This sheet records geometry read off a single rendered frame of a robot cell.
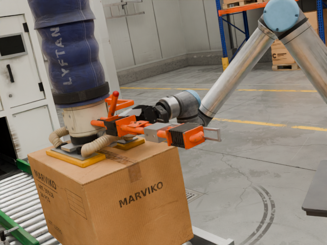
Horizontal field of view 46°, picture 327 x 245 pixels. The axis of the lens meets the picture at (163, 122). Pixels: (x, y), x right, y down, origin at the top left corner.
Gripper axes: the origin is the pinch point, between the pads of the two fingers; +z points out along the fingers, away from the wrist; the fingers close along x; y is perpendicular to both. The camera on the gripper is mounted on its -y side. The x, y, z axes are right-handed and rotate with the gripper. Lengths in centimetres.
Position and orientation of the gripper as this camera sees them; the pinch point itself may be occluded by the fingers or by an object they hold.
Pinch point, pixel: (124, 125)
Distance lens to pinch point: 139.4
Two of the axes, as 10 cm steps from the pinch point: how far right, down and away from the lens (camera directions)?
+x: -1.8, -9.5, -2.4
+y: -6.3, -0.8, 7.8
